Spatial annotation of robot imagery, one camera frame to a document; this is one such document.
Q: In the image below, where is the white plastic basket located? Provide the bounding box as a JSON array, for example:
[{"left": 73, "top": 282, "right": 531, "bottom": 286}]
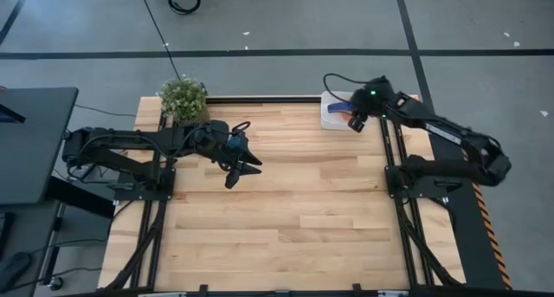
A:
[{"left": 319, "top": 90, "right": 373, "bottom": 132}]

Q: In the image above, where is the black desk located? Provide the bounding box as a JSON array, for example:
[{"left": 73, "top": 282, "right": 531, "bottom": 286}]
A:
[{"left": 0, "top": 87, "right": 80, "bottom": 207}]

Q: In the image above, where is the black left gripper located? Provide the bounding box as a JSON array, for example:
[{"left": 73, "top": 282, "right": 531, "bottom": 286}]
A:
[{"left": 193, "top": 119, "right": 264, "bottom": 190}]

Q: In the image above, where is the black platform with hazard stripe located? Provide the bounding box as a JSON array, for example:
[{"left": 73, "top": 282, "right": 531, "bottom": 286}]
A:
[{"left": 428, "top": 133, "right": 514, "bottom": 290}]

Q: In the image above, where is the long black cable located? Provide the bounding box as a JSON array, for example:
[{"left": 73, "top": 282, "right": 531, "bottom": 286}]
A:
[{"left": 137, "top": 0, "right": 182, "bottom": 81}]

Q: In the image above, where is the green plant in ribbed pot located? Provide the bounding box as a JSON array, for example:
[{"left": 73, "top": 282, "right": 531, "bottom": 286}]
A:
[{"left": 155, "top": 74, "right": 212, "bottom": 126}]

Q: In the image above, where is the thin black cable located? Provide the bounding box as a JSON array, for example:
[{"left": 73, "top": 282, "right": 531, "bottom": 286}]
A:
[{"left": 74, "top": 104, "right": 138, "bottom": 118}]

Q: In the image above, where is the dark indigo measuring cup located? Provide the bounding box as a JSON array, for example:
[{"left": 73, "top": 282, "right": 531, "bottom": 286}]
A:
[{"left": 327, "top": 100, "right": 354, "bottom": 114}]

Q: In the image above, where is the coiled black cable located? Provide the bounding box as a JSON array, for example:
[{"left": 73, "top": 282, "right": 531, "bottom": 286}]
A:
[{"left": 167, "top": 0, "right": 203, "bottom": 16}]

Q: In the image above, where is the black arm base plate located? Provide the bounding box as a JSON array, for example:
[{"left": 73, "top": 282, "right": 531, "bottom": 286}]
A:
[
  {"left": 113, "top": 166, "right": 177, "bottom": 202},
  {"left": 384, "top": 165, "right": 464, "bottom": 199}
]

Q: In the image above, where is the black computer mouse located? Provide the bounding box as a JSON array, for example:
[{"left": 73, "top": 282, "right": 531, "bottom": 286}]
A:
[{"left": 0, "top": 252, "right": 34, "bottom": 292}]

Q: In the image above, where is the black aluminium table frame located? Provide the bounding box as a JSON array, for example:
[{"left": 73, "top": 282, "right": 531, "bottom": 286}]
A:
[{"left": 103, "top": 95, "right": 467, "bottom": 297}]

